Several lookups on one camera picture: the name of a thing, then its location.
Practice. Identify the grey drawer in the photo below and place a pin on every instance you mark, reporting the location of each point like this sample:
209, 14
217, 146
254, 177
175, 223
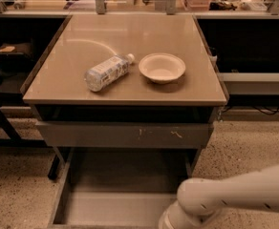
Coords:
117, 189
124, 135

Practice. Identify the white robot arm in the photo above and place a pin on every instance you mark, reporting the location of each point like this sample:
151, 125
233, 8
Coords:
199, 200

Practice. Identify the grey drawer cabinet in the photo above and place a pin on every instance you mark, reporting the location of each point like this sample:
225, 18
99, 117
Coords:
131, 81

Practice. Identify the grey top drawer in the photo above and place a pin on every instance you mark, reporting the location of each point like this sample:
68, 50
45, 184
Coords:
124, 135

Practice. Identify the white paper bowl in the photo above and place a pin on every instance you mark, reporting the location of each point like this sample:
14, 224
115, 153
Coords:
162, 68

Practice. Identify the clear plastic water bottle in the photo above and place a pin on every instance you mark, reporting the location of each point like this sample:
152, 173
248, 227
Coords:
108, 71

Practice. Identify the dark box under shelf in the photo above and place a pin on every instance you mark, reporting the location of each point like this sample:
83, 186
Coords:
16, 55

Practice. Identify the black table frame left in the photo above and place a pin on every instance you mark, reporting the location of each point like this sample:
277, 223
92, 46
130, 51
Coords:
16, 140

